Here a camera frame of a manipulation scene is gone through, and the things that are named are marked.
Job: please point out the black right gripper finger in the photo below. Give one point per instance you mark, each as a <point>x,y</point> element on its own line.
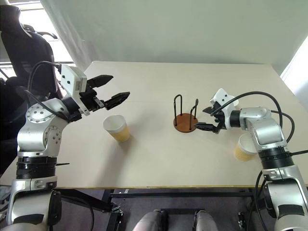
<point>205,126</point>
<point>209,110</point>

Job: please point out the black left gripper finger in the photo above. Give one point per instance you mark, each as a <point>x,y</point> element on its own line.
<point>102,80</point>
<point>118,99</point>

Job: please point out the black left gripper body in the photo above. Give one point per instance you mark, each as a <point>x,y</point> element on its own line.
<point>90,98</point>

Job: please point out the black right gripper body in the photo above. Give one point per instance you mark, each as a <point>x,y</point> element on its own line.
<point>219,119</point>

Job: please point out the tan and white paper cup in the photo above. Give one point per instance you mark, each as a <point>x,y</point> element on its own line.
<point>120,134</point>
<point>241,152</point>

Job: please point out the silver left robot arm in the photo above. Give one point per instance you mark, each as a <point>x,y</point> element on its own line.
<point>36,134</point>

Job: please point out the black office chair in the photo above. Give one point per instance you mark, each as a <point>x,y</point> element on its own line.
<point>24,48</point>

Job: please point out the grey rounded shape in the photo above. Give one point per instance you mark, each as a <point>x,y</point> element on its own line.
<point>146,221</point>
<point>207,221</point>

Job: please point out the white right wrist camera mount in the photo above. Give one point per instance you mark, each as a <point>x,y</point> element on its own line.
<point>222,96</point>

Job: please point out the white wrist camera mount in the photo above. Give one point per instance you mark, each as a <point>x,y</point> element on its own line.
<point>222,96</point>
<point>71,79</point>

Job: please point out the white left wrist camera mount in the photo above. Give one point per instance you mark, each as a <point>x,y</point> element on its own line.
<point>71,79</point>

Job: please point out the black metal table frame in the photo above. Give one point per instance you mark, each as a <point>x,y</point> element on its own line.
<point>168,194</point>

